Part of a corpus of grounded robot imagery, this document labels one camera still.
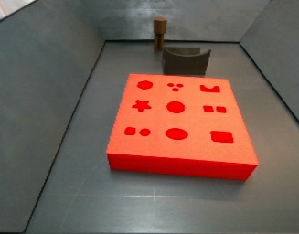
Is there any brown three prong peg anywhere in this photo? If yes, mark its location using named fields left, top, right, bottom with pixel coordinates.
left=153, top=16, right=167, bottom=51

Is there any red shape-sorting board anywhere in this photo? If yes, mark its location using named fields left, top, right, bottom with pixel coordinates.
left=107, top=74, right=259, bottom=180

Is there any dark curved holder stand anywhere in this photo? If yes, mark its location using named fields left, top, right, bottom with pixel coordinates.
left=163, top=47, right=211, bottom=75

